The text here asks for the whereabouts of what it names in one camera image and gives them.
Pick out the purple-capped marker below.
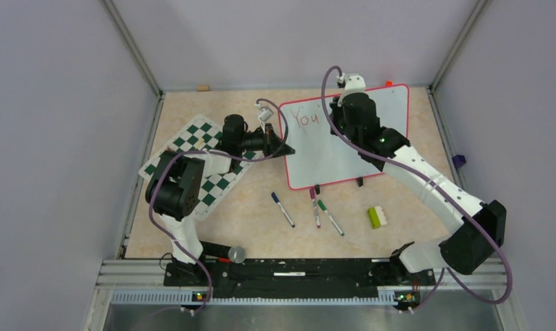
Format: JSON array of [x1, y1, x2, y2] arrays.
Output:
[[309, 188, 321, 229]]

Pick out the green white toy block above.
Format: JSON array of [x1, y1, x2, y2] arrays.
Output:
[[367, 206, 388, 230]]

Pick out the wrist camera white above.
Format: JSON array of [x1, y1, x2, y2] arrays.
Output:
[[256, 103, 274, 126], [337, 73, 366, 107]]

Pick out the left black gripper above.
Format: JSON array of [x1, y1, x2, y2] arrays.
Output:
[[238, 123, 295, 160]]

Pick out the green white chessboard mat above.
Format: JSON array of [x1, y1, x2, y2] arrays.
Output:
[[139, 114, 253, 220]]

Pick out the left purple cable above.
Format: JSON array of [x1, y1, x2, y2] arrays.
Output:
[[148, 98, 289, 316]]

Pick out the blue-capped marker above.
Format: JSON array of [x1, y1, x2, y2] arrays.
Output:
[[271, 192, 296, 228]]

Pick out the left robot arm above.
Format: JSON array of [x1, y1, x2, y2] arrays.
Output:
[[146, 114, 295, 285]]

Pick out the purple clip on frame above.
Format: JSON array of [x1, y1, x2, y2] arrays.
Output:
[[451, 154, 467, 170]]

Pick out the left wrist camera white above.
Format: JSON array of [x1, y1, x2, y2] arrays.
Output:
[[256, 103, 274, 126]]

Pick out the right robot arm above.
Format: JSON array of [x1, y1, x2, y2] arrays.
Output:
[[329, 92, 506, 284]]

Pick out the pink-framed whiteboard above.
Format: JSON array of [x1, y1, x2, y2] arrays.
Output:
[[280, 84, 410, 190]]

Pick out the green-capped marker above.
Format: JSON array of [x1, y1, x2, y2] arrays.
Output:
[[318, 200, 345, 237]]

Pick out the black microphone silver head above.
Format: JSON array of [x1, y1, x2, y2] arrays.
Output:
[[201, 241, 246, 263]]

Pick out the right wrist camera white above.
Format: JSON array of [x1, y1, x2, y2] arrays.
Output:
[[337, 73, 366, 107]]

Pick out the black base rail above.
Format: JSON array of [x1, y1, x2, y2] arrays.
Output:
[[163, 258, 435, 299]]

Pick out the purple cable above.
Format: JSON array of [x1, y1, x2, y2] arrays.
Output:
[[148, 98, 289, 316], [321, 65, 514, 316]]

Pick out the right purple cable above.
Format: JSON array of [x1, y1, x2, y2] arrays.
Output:
[[321, 65, 514, 316]]

